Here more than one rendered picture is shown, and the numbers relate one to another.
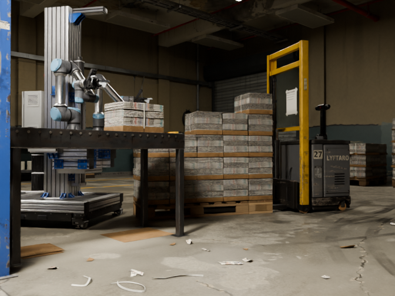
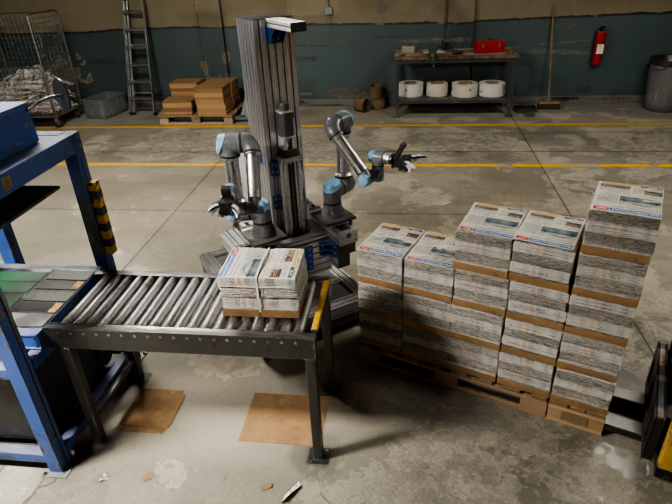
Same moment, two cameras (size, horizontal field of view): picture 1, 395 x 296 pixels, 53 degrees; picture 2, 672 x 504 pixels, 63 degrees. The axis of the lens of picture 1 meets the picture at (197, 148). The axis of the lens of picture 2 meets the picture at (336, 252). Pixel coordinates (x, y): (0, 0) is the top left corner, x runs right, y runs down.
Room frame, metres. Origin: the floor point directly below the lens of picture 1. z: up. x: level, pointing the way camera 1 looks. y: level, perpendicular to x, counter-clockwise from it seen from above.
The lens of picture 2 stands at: (1.96, -1.47, 2.34)
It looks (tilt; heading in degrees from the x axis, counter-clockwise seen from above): 29 degrees down; 49
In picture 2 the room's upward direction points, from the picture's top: 3 degrees counter-clockwise
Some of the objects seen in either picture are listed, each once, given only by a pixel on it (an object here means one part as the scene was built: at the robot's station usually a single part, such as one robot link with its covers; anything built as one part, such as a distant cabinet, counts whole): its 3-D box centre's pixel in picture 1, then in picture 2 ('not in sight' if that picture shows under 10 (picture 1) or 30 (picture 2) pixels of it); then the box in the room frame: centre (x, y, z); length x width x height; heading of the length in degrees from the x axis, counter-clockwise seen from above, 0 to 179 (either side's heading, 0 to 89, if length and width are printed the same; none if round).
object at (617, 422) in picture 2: (243, 208); (542, 401); (4.28, -0.49, 0.05); 1.05 x 0.10 x 0.04; 110
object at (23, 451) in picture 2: not in sight; (35, 354); (2.24, 1.55, 0.38); 0.94 x 0.69 x 0.63; 41
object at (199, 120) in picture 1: (203, 124); (490, 239); (4.26, -0.06, 0.95); 0.38 x 0.29 x 0.23; 20
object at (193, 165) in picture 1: (191, 174); (459, 314); (4.21, 0.07, 0.42); 1.17 x 0.39 x 0.83; 110
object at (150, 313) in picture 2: not in sight; (157, 303); (2.78, 0.93, 0.78); 0.47 x 0.05 x 0.05; 41
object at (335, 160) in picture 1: (313, 173); not in sight; (4.73, -1.37, 0.40); 0.69 x 0.55 x 0.80; 20
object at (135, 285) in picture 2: not in sight; (122, 301); (2.65, 1.08, 0.78); 0.47 x 0.05 x 0.05; 41
